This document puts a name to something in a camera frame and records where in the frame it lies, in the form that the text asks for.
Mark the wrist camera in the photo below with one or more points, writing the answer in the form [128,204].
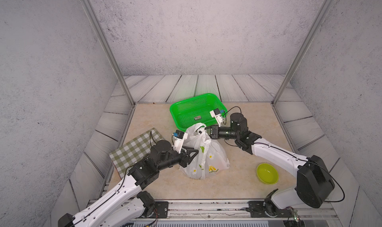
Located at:
[218,114]
[178,140]

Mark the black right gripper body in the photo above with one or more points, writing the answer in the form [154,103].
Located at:
[224,133]

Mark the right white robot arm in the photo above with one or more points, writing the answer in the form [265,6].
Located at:
[313,181]

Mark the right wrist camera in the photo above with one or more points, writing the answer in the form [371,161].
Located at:
[218,114]

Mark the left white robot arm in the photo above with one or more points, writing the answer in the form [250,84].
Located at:
[125,185]

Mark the left metal frame post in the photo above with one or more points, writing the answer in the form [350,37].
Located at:
[88,8]

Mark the right metal frame post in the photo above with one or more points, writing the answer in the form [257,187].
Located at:
[317,22]

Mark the metal frame post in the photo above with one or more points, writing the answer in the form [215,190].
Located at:
[88,8]
[317,22]

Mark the lime green bowl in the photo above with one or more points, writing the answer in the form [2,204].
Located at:
[267,174]

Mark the white plastic bag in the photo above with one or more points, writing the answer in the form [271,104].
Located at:
[212,158]

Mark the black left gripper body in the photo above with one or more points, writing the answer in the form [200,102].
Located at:
[173,159]

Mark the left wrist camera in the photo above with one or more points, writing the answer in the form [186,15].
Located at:
[178,140]

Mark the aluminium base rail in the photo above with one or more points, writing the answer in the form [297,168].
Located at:
[224,210]

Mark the green perforated plastic basket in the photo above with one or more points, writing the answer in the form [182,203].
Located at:
[183,112]

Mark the green checkered cloth mat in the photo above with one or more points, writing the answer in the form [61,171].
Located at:
[134,150]

